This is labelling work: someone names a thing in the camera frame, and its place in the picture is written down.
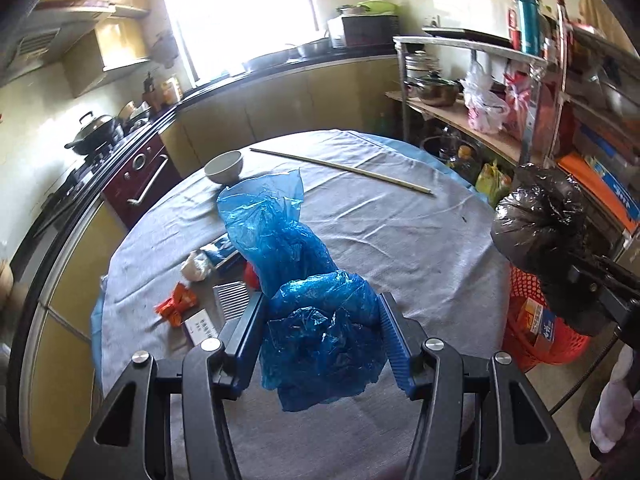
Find long wooden chopstick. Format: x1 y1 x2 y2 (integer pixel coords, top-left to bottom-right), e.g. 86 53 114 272
249 147 433 196

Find orange and blue carton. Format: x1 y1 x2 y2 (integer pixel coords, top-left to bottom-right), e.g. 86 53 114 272
557 152 640 222

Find orange wrapper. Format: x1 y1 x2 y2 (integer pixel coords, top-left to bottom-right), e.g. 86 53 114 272
154 282 198 328

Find green plastic bag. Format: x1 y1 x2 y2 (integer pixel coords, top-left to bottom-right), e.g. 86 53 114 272
357 0 401 17

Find black tray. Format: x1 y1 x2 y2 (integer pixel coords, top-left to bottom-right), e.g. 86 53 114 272
422 25 513 49

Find kitchen window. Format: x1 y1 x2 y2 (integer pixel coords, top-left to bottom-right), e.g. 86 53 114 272
155 0 321 86

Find yellow wall cabinet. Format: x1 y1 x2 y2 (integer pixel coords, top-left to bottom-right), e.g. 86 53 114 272
35 0 152 99

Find microwave oven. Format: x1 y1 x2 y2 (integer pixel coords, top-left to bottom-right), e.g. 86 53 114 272
327 14 401 50

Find blue table cover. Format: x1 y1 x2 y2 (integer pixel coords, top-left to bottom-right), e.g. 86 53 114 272
357 131 478 192

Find teal tall bottle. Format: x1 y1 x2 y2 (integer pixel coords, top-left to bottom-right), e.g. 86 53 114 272
515 0 544 56

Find white plastic bag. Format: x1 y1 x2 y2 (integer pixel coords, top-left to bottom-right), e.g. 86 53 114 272
462 57 511 135

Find orange and blue packet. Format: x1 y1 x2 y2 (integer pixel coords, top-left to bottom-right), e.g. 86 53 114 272
516 296 560 353

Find black cable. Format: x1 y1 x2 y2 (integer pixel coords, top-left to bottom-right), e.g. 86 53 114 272
547 327 623 415

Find steel pot with glass lid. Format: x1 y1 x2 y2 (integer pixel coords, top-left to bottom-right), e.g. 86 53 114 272
406 71 463 107

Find metal basin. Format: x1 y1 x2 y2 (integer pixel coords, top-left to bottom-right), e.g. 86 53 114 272
287 37 333 59

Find black plastic bag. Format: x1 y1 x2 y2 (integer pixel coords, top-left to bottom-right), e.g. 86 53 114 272
490 162 608 338

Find pink plastic bag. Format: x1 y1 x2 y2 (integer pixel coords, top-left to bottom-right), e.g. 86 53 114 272
502 72 539 143

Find orange mesh basket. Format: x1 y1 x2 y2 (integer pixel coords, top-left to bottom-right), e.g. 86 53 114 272
502 264 593 373

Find white barcode box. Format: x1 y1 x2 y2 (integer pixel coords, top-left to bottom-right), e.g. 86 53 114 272
180 307 223 348

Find yellow green bag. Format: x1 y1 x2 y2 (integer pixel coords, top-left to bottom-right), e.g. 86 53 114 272
475 160 514 202

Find black gas stove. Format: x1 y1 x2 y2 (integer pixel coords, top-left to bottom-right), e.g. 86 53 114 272
30 147 128 233

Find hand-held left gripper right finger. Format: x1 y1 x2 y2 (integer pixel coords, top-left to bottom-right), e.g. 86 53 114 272
377 291 583 480

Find metal storage rack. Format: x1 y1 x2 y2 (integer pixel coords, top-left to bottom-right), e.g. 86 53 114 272
385 0 640 261

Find blue cardboard box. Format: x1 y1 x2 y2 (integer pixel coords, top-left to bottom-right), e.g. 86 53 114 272
201 235 246 277

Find red oven door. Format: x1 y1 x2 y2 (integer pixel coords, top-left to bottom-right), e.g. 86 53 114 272
100 132 183 231

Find black wok with lid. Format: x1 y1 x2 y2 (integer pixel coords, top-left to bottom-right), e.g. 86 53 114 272
64 111 126 156

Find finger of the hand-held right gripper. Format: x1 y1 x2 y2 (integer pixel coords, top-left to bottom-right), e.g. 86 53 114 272
580 254 640 297
567 265 640 323

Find yellow base cabinets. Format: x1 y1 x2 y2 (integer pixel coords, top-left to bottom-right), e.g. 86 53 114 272
10 54 416 480

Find person's right forearm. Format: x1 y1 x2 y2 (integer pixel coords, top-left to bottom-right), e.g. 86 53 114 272
577 345 640 480

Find blue plastic bag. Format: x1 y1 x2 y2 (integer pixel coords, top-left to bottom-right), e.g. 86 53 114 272
216 168 388 413

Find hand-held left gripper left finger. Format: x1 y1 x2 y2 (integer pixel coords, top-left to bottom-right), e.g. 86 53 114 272
62 291 268 480

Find stack of steel bowls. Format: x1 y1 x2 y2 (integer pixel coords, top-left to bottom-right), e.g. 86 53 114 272
405 50 441 79

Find dark frying pan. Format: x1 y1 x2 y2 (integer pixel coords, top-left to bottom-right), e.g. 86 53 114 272
242 50 297 74

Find white ceramic bowl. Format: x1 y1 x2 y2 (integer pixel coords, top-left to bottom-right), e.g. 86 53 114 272
204 150 246 186

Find white crumpled tissue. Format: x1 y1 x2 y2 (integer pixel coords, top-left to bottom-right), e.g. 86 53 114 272
180 250 216 283

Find range hood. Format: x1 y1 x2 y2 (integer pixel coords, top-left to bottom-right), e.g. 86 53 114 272
0 2 151 86

